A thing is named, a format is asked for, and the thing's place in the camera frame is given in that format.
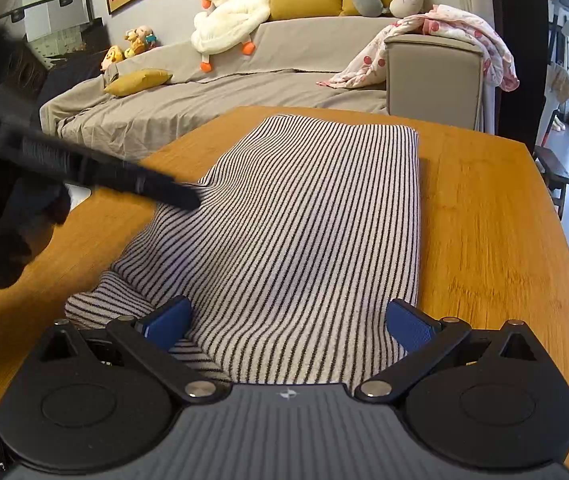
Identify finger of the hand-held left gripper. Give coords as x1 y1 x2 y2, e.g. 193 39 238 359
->
0 119 201 211

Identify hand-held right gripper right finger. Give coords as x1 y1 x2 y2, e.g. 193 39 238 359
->
355 299 537 403

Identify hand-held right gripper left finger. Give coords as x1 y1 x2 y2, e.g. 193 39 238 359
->
39 296 220 403

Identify beige striped garment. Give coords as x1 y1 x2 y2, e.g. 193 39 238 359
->
64 114 422 386

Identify white side table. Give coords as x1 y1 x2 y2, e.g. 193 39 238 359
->
64 185 94 211

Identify small yellow pillow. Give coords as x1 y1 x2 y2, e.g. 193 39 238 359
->
103 68 174 97

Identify black cabinet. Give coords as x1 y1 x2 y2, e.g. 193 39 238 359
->
39 52 108 111

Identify yellow small plush toy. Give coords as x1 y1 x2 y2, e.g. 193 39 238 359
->
101 45 125 73

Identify glass fish tank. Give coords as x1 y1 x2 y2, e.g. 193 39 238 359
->
0 0 111 68

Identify colourful small plush dolls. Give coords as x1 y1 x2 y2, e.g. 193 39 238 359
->
124 25 159 58

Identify white goose plush toy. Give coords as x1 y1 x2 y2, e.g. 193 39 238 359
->
191 0 270 73

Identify grey covered sofa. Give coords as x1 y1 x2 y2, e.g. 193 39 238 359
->
39 12 485 161

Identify dark wooden stool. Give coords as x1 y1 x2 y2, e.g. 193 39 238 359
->
533 145 569 221

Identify hanging beige cloth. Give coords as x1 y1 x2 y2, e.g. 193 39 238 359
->
549 65 569 107

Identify pink floral blanket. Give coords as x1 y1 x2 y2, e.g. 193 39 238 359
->
315 4 520 93

